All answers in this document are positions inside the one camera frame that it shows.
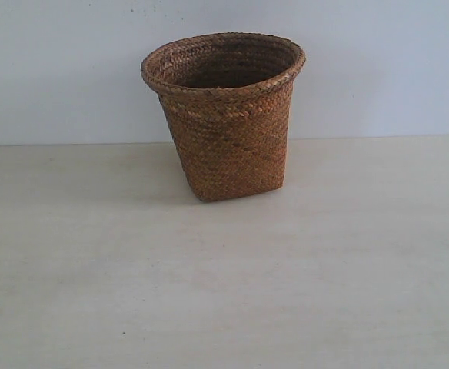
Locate brown woven basket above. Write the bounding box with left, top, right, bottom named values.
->
left=141, top=32, right=306, bottom=202

